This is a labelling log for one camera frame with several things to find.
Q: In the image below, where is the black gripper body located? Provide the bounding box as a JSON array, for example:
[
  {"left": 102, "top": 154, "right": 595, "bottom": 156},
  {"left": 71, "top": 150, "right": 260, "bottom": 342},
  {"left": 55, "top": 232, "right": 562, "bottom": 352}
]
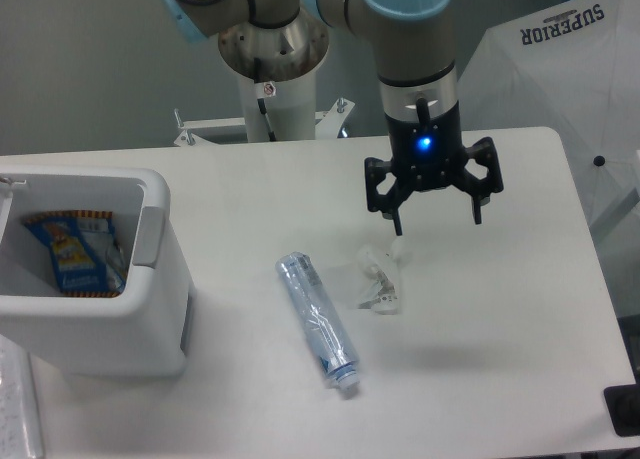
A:
[{"left": 386, "top": 103, "right": 463, "bottom": 192}]

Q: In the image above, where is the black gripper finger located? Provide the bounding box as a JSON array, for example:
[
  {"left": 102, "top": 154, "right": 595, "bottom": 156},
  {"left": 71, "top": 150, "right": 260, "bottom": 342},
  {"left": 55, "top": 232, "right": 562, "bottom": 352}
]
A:
[
  {"left": 364, "top": 156, "right": 413, "bottom": 237},
  {"left": 448, "top": 136, "right": 504, "bottom": 226}
]

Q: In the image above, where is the crushed clear plastic bottle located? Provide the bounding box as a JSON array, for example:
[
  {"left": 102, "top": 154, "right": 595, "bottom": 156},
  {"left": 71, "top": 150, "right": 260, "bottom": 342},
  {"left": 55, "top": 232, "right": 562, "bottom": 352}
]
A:
[{"left": 275, "top": 252, "right": 360, "bottom": 395}]

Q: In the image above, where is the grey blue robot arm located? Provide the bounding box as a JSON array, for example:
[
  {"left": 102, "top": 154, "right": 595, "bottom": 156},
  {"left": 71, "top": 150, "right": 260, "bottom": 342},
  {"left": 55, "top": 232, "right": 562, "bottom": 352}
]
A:
[{"left": 162, "top": 0, "right": 503, "bottom": 221}]

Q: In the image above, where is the white plastic trash can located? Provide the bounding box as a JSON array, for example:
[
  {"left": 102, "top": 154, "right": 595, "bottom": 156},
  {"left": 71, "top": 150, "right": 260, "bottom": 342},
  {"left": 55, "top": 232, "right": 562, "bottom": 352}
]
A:
[{"left": 1, "top": 165, "right": 195, "bottom": 377}]

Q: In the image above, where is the crumpled clear plastic wrapper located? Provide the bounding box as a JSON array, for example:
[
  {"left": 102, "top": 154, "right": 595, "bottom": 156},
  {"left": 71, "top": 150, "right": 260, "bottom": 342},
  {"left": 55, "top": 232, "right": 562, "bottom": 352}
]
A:
[{"left": 319, "top": 237, "right": 409, "bottom": 316}]

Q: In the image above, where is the white Superior umbrella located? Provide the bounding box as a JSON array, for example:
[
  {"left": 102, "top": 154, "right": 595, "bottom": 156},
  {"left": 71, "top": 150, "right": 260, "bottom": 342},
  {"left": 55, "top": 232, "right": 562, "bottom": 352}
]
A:
[{"left": 458, "top": 0, "right": 639, "bottom": 224}]

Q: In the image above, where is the black device at table edge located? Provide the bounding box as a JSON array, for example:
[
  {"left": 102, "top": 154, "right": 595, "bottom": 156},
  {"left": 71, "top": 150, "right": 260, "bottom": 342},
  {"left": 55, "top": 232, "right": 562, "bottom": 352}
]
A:
[{"left": 604, "top": 384, "right": 639, "bottom": 437}]

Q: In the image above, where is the blue orange snack wrapper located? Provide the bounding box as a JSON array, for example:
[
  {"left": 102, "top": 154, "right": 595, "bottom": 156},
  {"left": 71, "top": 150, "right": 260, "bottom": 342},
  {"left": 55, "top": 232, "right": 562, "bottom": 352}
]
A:
[{"left": 21, "top": 209, "right": 128, "bottom": 298}]

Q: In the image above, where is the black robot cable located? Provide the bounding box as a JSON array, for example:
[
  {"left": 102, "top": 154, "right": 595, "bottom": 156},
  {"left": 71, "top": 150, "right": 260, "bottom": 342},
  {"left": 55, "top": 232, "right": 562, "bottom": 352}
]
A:
[{"left": 252, "top": 57, "right": 279, "bottom": 143}]

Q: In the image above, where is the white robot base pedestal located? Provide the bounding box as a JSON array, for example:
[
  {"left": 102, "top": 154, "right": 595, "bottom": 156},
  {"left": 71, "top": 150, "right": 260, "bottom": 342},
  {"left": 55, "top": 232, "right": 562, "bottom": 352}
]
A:
[{"left": 174, "top": 9, "right": 355, "bottom": 146}]

